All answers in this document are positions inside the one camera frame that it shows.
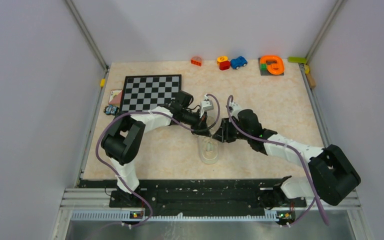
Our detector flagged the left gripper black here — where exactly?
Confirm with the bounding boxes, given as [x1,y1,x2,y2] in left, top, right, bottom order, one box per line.
[180,107,211,137]

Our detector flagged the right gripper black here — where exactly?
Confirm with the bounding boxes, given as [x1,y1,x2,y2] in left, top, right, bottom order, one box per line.
[212,116,251,143]

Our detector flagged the beige lace sneaker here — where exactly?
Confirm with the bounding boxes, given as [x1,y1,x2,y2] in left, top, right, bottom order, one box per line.
[196,112,220,166]

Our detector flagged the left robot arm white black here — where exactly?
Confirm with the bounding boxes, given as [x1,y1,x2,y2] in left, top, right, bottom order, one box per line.
[99,91,214,207]

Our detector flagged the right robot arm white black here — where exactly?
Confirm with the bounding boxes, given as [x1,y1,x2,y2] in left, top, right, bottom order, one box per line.
[215,107,361,206]

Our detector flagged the black white chessboard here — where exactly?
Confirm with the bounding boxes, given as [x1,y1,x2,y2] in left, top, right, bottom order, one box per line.
[119,74,182,112]

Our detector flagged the orange toy block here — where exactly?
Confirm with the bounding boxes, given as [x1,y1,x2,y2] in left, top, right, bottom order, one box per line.
[190,56,203,67]

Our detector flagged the red toy block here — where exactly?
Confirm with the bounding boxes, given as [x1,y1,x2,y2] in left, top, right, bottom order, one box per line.
[218,60,231,71]

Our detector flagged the blue toy car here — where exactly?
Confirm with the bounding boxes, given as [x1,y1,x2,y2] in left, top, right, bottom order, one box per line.
[230,56,248,70]

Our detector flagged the orange marble track toy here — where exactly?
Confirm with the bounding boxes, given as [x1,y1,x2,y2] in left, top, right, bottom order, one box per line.
[258,55,285,76]

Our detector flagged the pink tangram card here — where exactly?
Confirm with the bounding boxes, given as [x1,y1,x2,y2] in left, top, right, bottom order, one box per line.
[108,89,123,106]

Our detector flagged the small blue toy robot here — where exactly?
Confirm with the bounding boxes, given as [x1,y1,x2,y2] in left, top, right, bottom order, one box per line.
[103,105,120,116]

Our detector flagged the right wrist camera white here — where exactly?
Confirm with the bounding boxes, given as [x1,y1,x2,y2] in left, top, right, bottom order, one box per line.
[227,101,243,119]

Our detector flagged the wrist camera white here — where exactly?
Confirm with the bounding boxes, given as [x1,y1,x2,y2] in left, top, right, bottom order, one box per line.
[199,94,214,118]
[227,101,243,119]

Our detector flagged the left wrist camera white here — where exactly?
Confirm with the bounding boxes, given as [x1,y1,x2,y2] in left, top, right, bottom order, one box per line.
[199,94,214,118]

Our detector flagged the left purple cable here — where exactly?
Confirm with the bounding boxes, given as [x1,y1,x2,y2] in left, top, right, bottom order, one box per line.
[94,93,222,229]

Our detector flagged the purple cable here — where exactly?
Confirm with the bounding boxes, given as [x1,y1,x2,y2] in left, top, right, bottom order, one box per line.
[94,93,222,229]
[226,95,330,228]

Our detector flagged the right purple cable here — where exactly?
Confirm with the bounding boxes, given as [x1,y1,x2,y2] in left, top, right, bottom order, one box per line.
[226,95,330,228]

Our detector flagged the wooden block right rail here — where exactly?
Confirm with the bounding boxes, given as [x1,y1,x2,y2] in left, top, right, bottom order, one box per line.
[306,73,317,89]

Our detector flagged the yellow clip right rail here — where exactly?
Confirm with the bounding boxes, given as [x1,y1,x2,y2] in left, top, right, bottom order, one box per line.
[304,64,311,75]

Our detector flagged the yellow clip rail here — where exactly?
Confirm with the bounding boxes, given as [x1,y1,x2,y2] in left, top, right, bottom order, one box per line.
[99,78,106,88]
[304,64,311,75]

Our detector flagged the yellow clip left rail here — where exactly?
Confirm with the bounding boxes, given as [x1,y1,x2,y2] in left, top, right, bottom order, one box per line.
[99,78,106,88]

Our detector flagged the green block on rail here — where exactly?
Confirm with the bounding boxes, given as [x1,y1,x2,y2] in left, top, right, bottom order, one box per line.
[287,56,308,64]

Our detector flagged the white cable duct strip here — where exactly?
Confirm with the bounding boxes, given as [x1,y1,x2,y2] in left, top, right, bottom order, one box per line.
[70,210,279,222]

